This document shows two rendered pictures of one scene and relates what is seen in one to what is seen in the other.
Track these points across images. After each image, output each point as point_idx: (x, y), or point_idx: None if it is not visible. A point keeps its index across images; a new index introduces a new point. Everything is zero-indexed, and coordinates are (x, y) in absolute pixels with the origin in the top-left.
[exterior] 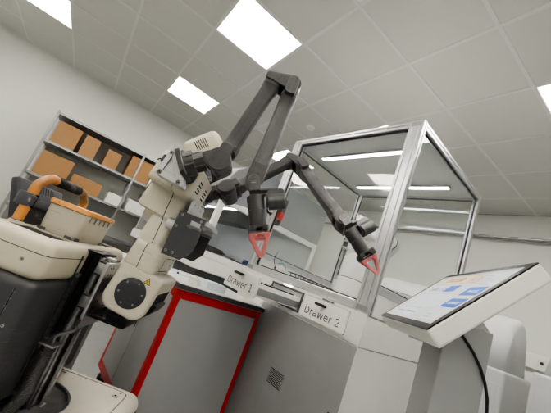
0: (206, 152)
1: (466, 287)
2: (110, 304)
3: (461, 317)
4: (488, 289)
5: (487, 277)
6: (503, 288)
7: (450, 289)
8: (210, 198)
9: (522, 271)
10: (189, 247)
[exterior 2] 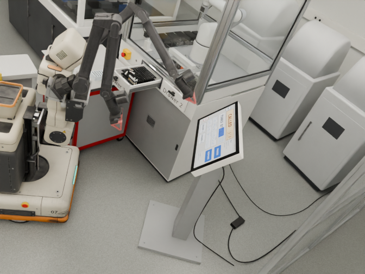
0: (69, 81)
1: (221, 141)
2: (50, 142)
3: (203, 169)
4: (218, 159)
5: (229, 141)
6: (222, 161)
7: (220, 132)
8: None
9: (231, 155)
10: (80, 116)
